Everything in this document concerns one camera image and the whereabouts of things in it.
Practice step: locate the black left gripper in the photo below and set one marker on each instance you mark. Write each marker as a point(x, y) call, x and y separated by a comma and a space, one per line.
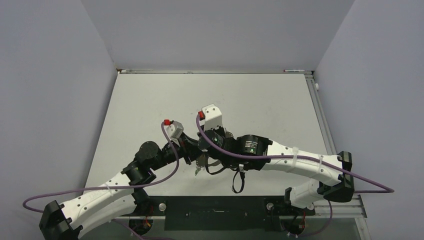
point(191, 150)

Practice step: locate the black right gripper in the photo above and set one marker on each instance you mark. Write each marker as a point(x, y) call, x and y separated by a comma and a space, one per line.
point(221, 129)

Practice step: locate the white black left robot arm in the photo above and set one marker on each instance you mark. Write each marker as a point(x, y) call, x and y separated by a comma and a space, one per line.
point(120, 195)

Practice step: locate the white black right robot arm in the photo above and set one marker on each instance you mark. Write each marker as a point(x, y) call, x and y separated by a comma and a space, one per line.
point(328, 179)

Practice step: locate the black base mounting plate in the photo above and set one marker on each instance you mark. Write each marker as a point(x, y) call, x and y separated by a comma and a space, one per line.
point(221, 223)

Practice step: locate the red white marker pen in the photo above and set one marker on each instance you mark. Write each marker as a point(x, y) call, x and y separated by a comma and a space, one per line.
point(294, 71)

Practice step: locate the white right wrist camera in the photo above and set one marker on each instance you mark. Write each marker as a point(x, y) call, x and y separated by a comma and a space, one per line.
point(212, 117)

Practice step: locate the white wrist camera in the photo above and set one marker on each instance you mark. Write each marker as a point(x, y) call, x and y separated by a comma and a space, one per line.
point(173, 129)
point(212, 117)

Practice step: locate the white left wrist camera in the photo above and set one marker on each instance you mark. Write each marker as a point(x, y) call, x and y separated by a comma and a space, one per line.
point(173, 129)

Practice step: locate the aluminium frame rail back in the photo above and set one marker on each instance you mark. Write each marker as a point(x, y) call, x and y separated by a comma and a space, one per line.
point(199, 71)

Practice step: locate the aluminium frame rail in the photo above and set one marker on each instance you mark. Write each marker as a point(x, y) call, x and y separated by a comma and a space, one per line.
point(199, 71)
point(348, 208)
point(322, 121)

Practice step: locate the aluminium frame rail right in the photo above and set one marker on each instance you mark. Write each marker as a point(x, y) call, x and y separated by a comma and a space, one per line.
point(322, 121)

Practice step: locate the aluminium frame rail front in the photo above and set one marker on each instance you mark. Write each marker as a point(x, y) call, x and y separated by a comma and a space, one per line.
point(348, 208)

